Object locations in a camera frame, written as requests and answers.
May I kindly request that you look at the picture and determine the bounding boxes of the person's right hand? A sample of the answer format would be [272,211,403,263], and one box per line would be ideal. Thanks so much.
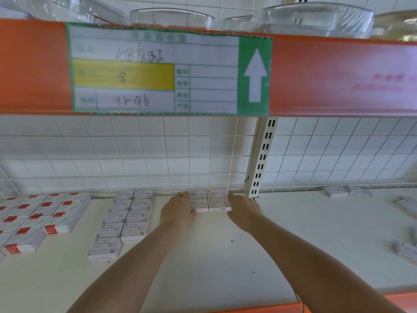
[227,193,265,233]

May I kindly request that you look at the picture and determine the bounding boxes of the person's left hand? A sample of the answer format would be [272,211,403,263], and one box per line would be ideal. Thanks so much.
[160,191,197,231]

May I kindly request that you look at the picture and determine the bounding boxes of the person's right forearm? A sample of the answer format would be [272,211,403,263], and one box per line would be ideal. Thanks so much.
[234,214,389,313]

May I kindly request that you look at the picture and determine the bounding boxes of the person's left forearm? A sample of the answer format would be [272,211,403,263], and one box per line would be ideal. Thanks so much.
[66,221,193,313]

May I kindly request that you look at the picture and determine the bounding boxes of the white slotted shelf upright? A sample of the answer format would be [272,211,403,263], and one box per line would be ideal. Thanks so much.
[244,117,279,200]

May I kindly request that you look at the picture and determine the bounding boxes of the rows of paper clip boxes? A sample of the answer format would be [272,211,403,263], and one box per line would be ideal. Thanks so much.
[87,190,154,262]

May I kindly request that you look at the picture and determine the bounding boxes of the small white box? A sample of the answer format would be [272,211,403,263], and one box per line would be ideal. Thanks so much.
[348,186,374,201]
[392,238,417,266]
[323,186,350,198]
[395,196,417,220]

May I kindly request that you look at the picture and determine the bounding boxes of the green and white label card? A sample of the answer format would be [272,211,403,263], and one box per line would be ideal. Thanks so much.
[65,23,273,116]

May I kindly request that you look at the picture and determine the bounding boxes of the group of red-labelled white boxes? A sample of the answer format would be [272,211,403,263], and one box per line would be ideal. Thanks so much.
[0,191,91,258]

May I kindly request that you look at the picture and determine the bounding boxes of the orange shelf beam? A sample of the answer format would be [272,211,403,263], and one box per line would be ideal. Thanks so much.
[0,18,417,118]

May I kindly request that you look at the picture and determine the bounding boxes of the small clear glass bowl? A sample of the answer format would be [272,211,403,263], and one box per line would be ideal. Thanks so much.
[223,14,261,32]

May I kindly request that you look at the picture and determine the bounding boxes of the large clear glass bowl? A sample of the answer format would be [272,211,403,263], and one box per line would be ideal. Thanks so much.
[254,1,376,39]

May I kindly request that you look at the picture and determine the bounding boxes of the white wire mesh panel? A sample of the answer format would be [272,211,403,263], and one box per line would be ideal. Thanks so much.
[0,116,417,196]

